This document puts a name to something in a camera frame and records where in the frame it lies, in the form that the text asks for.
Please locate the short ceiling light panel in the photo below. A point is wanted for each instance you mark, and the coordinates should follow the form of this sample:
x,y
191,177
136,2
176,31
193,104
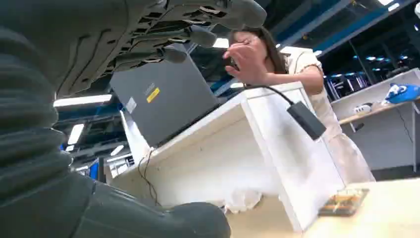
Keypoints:
x,y
75,134

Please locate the blue cloth bag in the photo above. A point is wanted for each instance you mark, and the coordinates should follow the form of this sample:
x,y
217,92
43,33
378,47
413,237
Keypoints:
x,y
402,92

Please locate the person's hand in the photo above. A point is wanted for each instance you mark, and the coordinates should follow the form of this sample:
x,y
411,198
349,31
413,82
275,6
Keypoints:
x,y
247,60

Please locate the wooden box of cards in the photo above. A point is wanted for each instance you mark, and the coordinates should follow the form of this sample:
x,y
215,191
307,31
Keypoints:
x,y
344,202

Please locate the black chairs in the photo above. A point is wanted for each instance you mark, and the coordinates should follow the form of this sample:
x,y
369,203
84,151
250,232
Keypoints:
x,y
346,85

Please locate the black power adapter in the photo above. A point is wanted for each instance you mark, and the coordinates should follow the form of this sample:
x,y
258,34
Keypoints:
x,y
306,120

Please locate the white board panel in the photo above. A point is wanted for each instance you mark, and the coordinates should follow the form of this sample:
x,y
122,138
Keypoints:
x,y
134,138

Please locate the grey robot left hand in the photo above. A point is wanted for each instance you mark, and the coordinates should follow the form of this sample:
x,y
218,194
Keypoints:
x,y
82,36

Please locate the ribbed grey left arm sleeve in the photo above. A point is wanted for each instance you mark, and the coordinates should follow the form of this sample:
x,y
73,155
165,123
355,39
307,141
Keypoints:
x,y
26,131

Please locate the grey laptop with yellow sticker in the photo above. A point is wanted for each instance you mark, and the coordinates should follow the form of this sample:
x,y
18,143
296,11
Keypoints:
x,y
164,98

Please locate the long ceiling light panel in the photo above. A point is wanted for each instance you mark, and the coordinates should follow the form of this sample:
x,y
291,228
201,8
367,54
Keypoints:
x,y
82,100

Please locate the white desk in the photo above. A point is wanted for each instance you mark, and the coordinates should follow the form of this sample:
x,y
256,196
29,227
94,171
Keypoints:
x,y
229,154

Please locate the person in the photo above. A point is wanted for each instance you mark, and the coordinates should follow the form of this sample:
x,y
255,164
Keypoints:
x,y
315,78

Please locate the pale background desk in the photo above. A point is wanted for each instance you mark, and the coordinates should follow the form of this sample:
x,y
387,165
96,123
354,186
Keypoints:
x,y
380,138

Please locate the small white object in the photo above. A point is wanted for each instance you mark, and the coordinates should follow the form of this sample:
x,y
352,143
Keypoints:
x,y
363,108

